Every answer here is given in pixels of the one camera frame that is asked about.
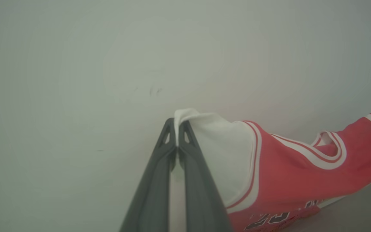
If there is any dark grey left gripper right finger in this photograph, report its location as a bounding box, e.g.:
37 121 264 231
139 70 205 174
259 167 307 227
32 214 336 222
178 121 233 232

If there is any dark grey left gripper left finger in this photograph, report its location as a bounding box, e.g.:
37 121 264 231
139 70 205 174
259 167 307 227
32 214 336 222
119 118 176 232

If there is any red and white basketball jersey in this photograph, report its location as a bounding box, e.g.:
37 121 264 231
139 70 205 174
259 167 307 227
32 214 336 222
174 104 371 232

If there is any grey fabric sofa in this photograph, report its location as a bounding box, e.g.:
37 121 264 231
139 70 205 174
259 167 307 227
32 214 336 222
279 174 371 232

